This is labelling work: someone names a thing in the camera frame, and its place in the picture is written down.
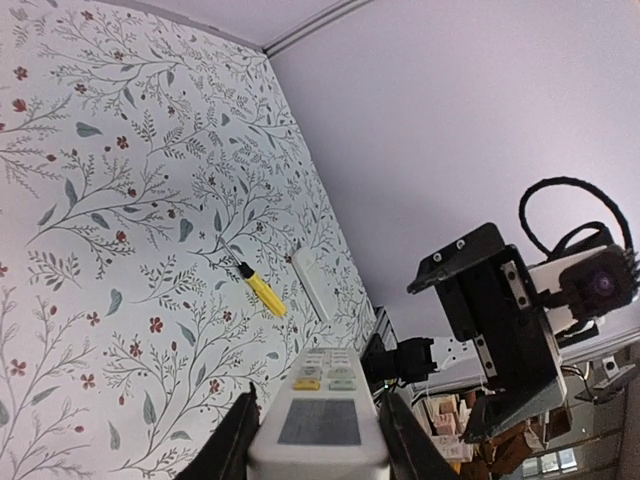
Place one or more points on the floral patterned table mat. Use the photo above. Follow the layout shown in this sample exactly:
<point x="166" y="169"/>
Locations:
<point x="130" y="145"/>

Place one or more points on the yellow handled screwdriver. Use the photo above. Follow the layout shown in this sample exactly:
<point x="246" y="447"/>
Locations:
<point x="262" y="290"/>

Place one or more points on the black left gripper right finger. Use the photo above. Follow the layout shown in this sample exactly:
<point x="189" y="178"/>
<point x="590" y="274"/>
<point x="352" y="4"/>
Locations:
<point x="412" y="454"/>

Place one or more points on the white remote control with batteries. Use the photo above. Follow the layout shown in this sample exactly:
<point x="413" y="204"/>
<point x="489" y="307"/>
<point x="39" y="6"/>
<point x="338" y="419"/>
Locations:
<point x="322" y="424"/>

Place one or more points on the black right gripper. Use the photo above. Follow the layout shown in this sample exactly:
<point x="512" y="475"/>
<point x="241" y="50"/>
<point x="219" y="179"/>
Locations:
<point x="489" y="299"/>

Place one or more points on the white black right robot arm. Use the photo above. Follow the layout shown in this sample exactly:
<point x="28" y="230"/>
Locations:
<point x="414" y="360"/>

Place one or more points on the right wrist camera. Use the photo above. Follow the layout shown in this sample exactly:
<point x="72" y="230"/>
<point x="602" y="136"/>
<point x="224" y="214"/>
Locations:
<point x="585" y="277"/>

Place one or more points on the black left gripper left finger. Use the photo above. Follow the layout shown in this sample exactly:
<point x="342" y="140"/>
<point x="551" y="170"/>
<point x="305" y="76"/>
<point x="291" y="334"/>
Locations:
<point x="225" y="453"/>

